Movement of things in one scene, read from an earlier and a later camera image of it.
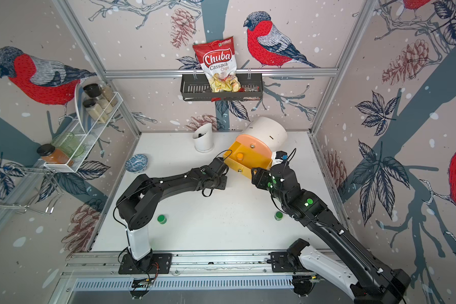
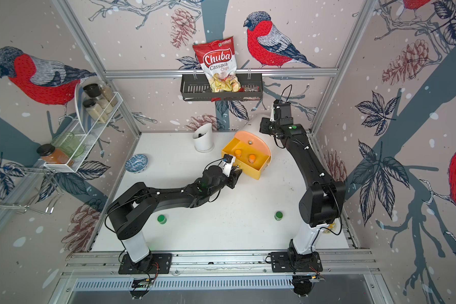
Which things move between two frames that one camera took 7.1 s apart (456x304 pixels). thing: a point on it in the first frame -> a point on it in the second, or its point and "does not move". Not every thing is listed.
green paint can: x=278 y=216 does not move
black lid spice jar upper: x=95 y=90 does not move
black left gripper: x=224 y=182 -> x=234 y=177
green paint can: x=161 y=219 does not move
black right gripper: x=261 y=175 -> x=263 y=124
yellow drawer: x=242 y=159 does not move
